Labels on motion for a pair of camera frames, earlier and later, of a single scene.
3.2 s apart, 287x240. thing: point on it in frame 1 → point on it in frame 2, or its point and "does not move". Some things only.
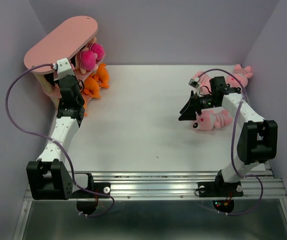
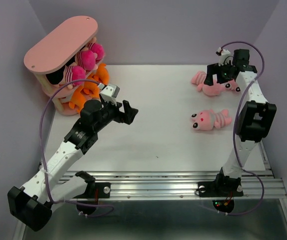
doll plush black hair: [84, 60] does not move
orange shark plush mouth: [102, 74] does not move
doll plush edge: [50, 78] → [73, 73]
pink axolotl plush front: [210, 119] does not move
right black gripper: [188, 112] → [212, 69]
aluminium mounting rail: [181, 185] does not move
